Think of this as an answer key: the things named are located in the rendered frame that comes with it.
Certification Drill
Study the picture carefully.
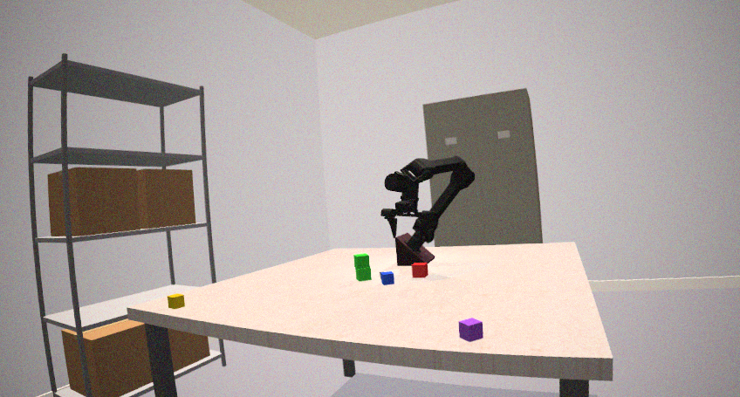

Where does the red block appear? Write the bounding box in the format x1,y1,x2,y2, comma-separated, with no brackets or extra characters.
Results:
411,263,428,278

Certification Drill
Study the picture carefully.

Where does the green block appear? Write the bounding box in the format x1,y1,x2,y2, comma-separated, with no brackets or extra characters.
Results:
355,267,372,282
353,254,370,269

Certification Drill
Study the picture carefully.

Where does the yellow cube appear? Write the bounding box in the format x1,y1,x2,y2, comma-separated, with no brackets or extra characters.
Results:
168,294,186,309

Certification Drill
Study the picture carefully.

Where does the small purple block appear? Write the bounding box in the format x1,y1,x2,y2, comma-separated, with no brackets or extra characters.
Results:
458,318,483,342

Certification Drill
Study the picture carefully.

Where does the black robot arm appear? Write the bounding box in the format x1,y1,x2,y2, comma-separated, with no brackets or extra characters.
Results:
385,155,475,251

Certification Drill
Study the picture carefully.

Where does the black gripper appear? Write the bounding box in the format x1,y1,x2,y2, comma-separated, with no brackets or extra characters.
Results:
380,193,436,241

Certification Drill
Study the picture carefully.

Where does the blue block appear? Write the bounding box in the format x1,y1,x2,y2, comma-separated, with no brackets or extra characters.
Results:
381,271,395,285

